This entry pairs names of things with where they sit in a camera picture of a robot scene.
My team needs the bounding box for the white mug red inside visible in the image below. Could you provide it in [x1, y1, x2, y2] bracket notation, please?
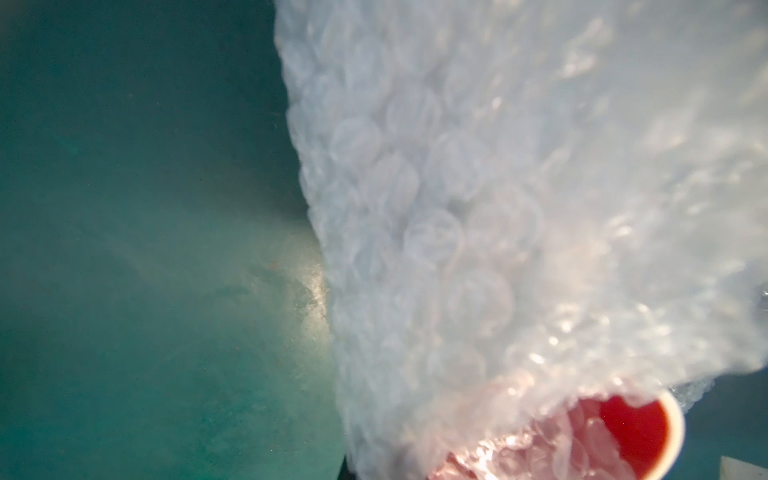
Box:
[429, 391, 685, 480]

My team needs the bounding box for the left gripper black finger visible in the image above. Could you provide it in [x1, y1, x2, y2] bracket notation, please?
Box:
[337, 457, 357, 480]

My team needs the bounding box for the clear bubble wrap sheet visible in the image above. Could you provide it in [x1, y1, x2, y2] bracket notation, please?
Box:
[275, 1, 767, 479]

